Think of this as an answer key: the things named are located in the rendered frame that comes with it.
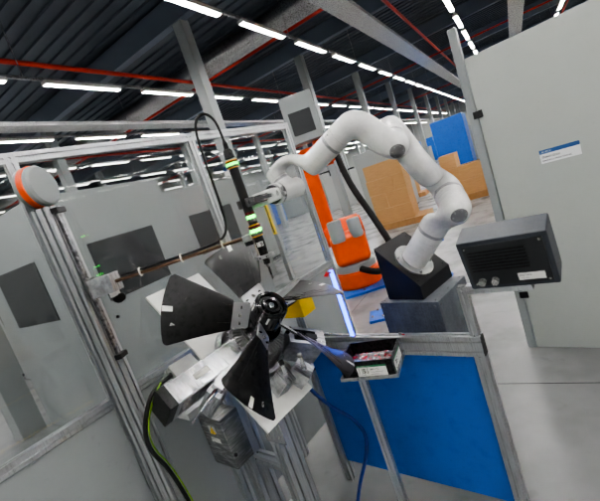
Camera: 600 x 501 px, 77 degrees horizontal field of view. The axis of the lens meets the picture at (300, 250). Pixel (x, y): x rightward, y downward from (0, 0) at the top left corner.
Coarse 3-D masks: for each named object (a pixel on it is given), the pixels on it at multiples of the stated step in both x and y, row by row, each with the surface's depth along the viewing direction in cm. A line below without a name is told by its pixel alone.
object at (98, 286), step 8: (112, 272) 143; (88, 280) 141; (96, 280) 141; (104, 280) 141; (112, 280) 142; (88, 288) 143; (96, 288) 141; (104, 288) 141; (112, 288) 141; (120, 288) 145; (96, 296) 142
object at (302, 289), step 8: (304, 280) 164; (296, 288) 157; (304, 288) 154; (312, 288) 153; (320, 288) 153; (328, 288) 154; (336, 288) 155; (288, 296) 148; (296, 296) 143; (304, 296) 143; (312, 296) 144
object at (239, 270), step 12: (216, 252) 151; (228, 252) 150; (240, 252) 149; (216, 264) 149; (228, 264) 148; (240, 264) 146; (252, 264) 145; (228, 276) 145; (240, 276) 144; (252, 276) 142; (240, 288) 142
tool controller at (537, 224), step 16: (496, 224) 124; (512, 224) 119; (528, 224) 115; (544, 224) 111; (464, 240) 125; (480, 240) 120; (496, 240) 117; (512, 240) 114; (528, 240) 112; (544, 240) 110; (464, 256) 125; (480, 256) 123; (496, 256) 120; (512, 256) 117; (528, 256) 115; (544, 256) 112; (480, 272) 126; (496, 272) 123; (512, 272) 120; (528, 272) 117; (544, 272) 115; (560, 272) 116
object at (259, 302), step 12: (264, 300) 131; (276, 300) 133; (252, 312) 130; (264, 312) 126; (276, 312) 129; (252, 324) 134; (264, 324) 128; (276, 324) 130; (252, 336) 131; (276, 336) 135
